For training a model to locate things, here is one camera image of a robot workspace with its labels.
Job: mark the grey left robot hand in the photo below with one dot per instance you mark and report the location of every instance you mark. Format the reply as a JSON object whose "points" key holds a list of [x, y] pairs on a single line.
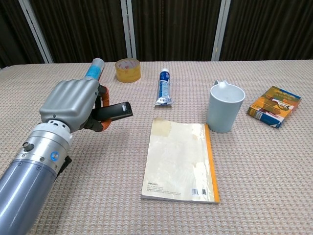
{"points": [[69, 102]]}

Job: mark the black stapler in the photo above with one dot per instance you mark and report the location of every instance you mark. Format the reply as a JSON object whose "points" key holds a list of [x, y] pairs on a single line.
{"points": [[115, 110]]}

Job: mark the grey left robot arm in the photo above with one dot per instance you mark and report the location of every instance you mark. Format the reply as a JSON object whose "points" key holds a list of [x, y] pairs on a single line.
{"points": [[31, 166]]}

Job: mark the yellow spine notebook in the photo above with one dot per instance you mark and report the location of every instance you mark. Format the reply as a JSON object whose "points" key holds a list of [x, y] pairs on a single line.
{"points": [[178, 159]]}

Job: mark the clear plastic wrap roll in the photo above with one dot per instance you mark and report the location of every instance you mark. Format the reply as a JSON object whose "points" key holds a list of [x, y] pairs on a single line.
{"points": [[95, 69]]}

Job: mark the yellowish packing tape roll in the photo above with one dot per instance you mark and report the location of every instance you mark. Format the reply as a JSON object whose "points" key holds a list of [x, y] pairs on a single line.
{"points": [[128, 72]]}

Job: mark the blue and white tube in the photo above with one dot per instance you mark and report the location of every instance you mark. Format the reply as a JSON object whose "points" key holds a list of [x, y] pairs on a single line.
{"points": [[164, 88]]}

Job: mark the woven beige tablecloth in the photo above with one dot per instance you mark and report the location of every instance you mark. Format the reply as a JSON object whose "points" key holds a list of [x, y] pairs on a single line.
{"points": [[122, 195]]}

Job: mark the light blue plastic cup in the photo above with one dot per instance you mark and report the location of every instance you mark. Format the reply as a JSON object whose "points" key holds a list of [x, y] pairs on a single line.
{"points": [[223, 110]]}

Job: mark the orange and blue box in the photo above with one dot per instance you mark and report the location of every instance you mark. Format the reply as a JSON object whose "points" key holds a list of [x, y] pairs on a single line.
{"points": [[274, 106]]}

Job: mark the grey partition post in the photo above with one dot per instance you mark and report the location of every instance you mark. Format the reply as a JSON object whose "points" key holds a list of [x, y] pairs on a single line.
{"points": [[36, 29], [128, 27], [221, 29]]}

